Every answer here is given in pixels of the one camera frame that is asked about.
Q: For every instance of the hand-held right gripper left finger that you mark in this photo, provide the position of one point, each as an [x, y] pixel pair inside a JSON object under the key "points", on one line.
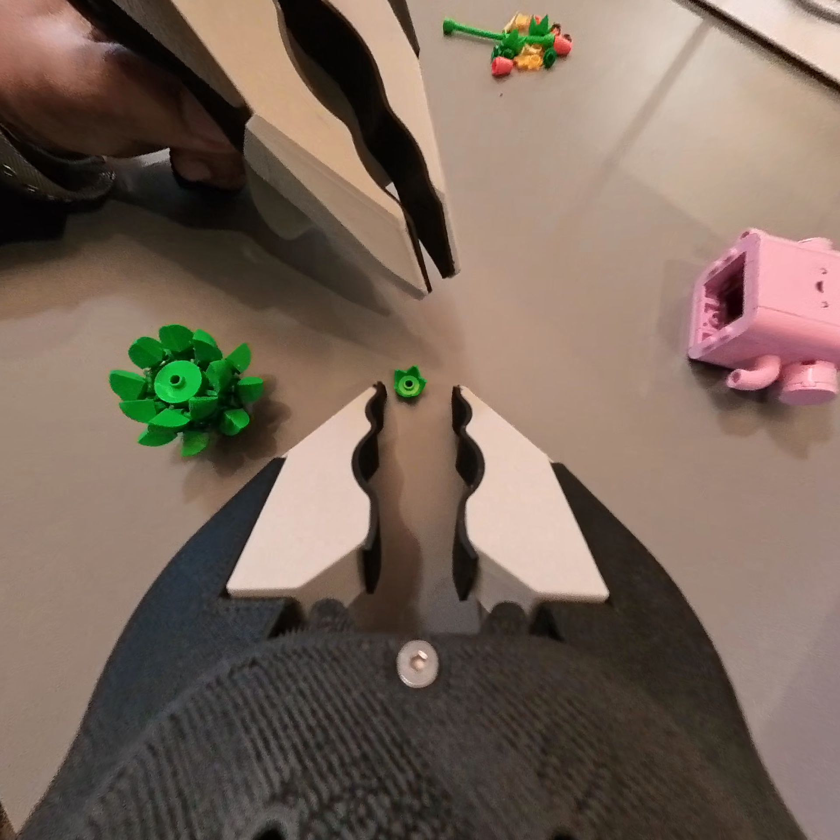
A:
{"points": [[308, 525]]}

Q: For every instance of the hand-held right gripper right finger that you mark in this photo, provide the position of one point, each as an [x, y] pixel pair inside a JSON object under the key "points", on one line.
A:
{"points": [[531, 525]]}

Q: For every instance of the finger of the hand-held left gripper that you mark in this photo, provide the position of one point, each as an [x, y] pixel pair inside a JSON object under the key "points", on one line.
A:
{"points": [[275, 98], [407, 111]]}

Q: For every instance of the small green flower stud brick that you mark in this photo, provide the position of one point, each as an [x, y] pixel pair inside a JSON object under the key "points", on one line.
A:
{"points": [[409, 382]]}

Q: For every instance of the large green brick leaf rosette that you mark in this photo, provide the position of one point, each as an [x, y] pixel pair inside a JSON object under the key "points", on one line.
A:
{"points": [[141, 410]]}

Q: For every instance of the person's left hand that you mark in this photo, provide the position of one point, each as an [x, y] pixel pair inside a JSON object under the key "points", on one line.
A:
{"points": [[79, 85]]}

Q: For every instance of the green toy brick stem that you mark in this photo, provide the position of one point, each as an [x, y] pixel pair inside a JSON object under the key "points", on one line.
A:
{"points": [[469, 29]]}

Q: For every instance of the pile of small flower bricks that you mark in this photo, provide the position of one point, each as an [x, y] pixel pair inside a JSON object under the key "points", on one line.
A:
{"points": [[531, 49]]}

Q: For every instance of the grey wrist watch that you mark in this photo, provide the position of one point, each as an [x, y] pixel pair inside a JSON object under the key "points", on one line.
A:
{"points": [[52, 174]]}

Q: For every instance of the pink toy brick pot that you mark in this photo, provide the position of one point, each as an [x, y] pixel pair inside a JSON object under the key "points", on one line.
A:
{"points": [[787, 302]]}

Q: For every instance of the white book stand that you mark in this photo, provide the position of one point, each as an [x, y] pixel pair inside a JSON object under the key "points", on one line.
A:
{"points": [[781, 26]]}

